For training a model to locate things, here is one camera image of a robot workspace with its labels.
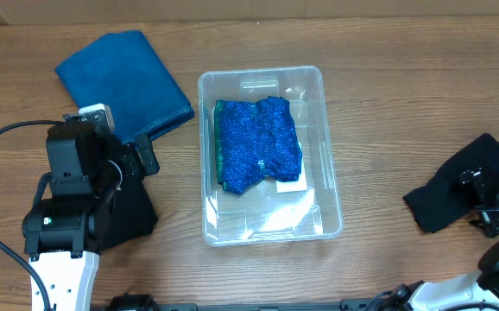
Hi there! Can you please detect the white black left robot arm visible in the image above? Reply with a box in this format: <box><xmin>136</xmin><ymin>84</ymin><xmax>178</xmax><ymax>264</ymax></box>
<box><xmin>22</xmin><ymin>121</ymin><xmax>159</xmax><ymax>310</ymax></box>

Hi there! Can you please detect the blue denim cloth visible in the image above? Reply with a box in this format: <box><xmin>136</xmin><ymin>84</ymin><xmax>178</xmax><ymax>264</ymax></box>
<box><xmin>55</xmin><ymin>30</ymin><xmax>194</xmax><ymax>143</ymax></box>

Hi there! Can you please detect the sparkly blue green cloth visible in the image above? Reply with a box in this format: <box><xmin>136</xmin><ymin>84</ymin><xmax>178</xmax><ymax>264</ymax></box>
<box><xmin>213</xmin><ymin>96</ymin><xmax>302</xmax><ymax>194</ymax></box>

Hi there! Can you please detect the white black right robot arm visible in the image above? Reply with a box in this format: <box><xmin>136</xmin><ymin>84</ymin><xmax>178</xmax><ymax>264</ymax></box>
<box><xmin>366</xmin><ymin>168</ymin><xmax>499</xmax><ymax>310</ymax></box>

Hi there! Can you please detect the white label sticker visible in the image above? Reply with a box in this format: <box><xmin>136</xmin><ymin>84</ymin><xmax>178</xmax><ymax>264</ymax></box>
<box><xmin>276</xmin><ymin>161</ymin><xmax>308</xmax><ymax>194</ymax></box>

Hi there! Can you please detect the clear plastic container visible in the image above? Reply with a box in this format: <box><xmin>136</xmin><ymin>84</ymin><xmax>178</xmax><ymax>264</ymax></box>
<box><xmin>198</xmin><ymin>66</ymin><xmax>343</xmax><ymax>247</ymax></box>

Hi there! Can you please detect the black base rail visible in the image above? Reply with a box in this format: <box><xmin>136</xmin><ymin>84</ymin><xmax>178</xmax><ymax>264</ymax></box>
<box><xmin>91</xmin><ymin>294</ymin><xmax>382</xmax><ymax>311</ymax></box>

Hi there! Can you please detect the black cloth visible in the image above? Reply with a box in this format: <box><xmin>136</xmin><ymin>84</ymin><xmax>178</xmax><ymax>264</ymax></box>
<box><xmin>403</xmin><ymin>133</ymin><xmax>499</xmax><ymax>233</ymax></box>
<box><xmin>102</xmin><ymin>180</ymin><xmax>158</xmax><ymax>251</ymax></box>

